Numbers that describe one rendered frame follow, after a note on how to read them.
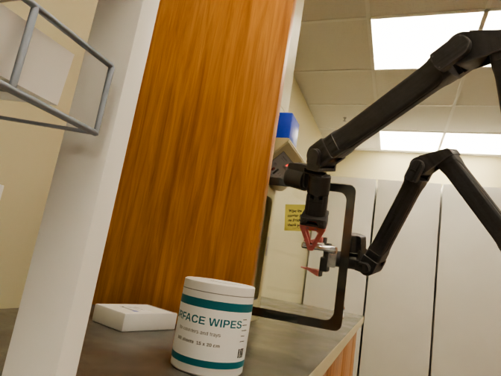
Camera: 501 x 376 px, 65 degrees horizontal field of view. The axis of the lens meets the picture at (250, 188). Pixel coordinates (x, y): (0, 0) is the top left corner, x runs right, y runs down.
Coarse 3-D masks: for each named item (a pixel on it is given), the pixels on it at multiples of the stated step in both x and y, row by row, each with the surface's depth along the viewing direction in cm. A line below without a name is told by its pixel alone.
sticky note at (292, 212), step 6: (288, 204) 114; (294, 204) 113; (300, 204) 113; (288, 210) 113; (294, 210) 113; (300, 210) 113; (288, 216) 113; (294, 216) 113; (288, 222) 113; (294, 222) 112; (288, 228) 112; (294, 228) 112
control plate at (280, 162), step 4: (284, 152) 121; (280, 156) 121; (284, 156) 123; (272, 160) 120; (276, 160) 122; (280, 160) 124; (284, 160) 126; (288, 160) 127; (272, 164) 123; (276, 164) 124; (280, 164) 126; (284, 164) 128; (288, 164) 130; (276, 168) 126; (280, 168) 129; (284, 168) 130; (272, 172) 128; (276, 172) 129; (280, 172) 132; (284, 172) 133; (272, 176) 130; (276, 176) 132
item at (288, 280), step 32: (288, 192) 115; (352, 192) 110; (352, 224) 109; (288, 256) 111; (320, 256) 109; (256, 288) 111; (288, 288) 109; (320, 288) 107; (288, 320) 107; (320, 320) 105
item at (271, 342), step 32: (0, 320) 79; (256, 320) 138; (352, 320) 189; (0, 352) 60; (96, 352) 68; (128, 352) 71; (160, 352) 74; (256, 352) 87; (288, 352) 93; (320, 352) 99
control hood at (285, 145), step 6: (276, 138) 118; (282, 138) 117; (288, 138) 117; (276, 144) 118; (282, 144) 117; (288, 144) 118; (276, 150) 117; (282, 150) 119; (288, 150) 121; (294, 150) 124; (276, 156) 120; (288, 156) 125; (294, 156) 128; (300, 156) 131; (294, 162) 132; (300, 162) 135
